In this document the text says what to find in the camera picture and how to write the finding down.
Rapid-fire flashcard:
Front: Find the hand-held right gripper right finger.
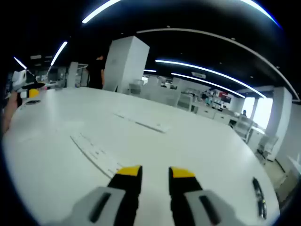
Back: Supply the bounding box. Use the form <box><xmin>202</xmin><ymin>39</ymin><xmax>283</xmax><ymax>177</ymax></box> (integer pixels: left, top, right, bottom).
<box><xmin>168</xmin><ymin>166</ymin><xmax>241</xmax><ymax>226</ymax></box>

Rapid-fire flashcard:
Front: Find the red wall poster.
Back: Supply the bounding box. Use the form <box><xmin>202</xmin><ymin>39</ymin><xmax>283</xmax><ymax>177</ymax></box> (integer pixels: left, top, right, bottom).
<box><xmin>218</xmin><ymin>92</ymin><xmax>232</xmax><ymax>104</ymax></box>

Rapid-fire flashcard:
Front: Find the white socket holder cover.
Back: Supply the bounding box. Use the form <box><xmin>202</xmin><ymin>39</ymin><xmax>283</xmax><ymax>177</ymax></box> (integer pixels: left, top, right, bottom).
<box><xmin>70</xmin><ymin>132</ymin><xmax>123</xmax><ymax>179</ymax></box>

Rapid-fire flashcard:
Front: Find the small black object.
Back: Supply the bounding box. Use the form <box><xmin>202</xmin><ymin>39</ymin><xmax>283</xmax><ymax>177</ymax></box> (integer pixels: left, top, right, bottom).
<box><xmin>252</xmin><ymin>177</ymin><xmax>268</xmax><ymax>220</ymax></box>

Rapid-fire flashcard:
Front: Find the ceiling light strip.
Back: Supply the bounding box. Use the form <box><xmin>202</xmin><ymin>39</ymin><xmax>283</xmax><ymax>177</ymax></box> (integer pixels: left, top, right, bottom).
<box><xmin>155</xmin><ymin>59</ymin><xmax>268</xmax><ymax>99</ymax></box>
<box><xmin>50</xmin><ymin>41</ymin><xmax>68</xmax><ymax>67</ymax></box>
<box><xmin>171</xmin><ymin>72</ymin><xmax>246</xmax><ymax>98</ymax></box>
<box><xmin>81</xmin><ymin>0</ymin><xmax>282</xmax><ymax>27</ymax></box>
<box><xmin>13</xmin><ymin>56</ymin><xmax>28</xmax><ymax>70</ymax></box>

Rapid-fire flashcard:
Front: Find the white mesh office chair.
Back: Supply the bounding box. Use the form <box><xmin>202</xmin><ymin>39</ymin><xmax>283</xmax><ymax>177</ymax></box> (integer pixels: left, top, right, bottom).
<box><xmin>234</xmin><ymin>115</ymin><xmax>254</xmax><ymax>140</ymax></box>
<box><xmin>177</xmin><ymin>93</ymin><xmax>193</xmax><ymax>112</ymax></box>
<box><xmin>257</xmin><ymin>136</ymin><xmax>280</xmax><ymax>163</ymax></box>

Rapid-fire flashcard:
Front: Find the white square pillar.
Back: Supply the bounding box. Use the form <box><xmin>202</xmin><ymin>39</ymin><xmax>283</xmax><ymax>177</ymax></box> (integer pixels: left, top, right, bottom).
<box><xmin>266</xmin><ymin>87</ymin><xmax>294</xmax><ymax>142</ymax></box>
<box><xmin>103</xmin><ymin>35</ymin><xmax>151</xmax><ymax>95</ymax></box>

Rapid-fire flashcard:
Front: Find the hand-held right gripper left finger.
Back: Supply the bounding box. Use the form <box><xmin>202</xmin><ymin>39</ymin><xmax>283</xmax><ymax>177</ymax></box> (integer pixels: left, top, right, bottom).
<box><xmin>46</xmin><ymin>164</ymin><xmax>143</xmax><ymax>226</ymax></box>

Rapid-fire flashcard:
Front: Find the long white socket holder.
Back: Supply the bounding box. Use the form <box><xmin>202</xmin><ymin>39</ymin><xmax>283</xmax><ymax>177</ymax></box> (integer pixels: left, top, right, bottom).
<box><xmin>113</xmin><ymin>113</ymin><xmax>172</xmax><ymax>134</ymax></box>

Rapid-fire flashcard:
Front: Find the person's left hand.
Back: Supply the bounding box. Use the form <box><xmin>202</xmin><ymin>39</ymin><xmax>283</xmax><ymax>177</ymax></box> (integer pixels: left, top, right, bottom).
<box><xmin>8</xmin><ymin>92</ymin><xmax>19</xmax><ymax>111</ymax></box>

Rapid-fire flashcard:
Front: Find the white drawer cabinet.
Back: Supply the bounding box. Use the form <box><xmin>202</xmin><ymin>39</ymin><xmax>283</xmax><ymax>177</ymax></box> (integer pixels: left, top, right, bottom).
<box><xmin>198</xmin><ymin>105</ymin><xmax>232</xmax><ymax>124</ymax></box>

